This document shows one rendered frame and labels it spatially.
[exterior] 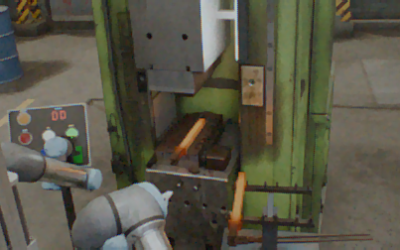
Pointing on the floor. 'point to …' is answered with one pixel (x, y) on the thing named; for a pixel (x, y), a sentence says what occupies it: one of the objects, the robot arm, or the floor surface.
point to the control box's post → (68, 206)
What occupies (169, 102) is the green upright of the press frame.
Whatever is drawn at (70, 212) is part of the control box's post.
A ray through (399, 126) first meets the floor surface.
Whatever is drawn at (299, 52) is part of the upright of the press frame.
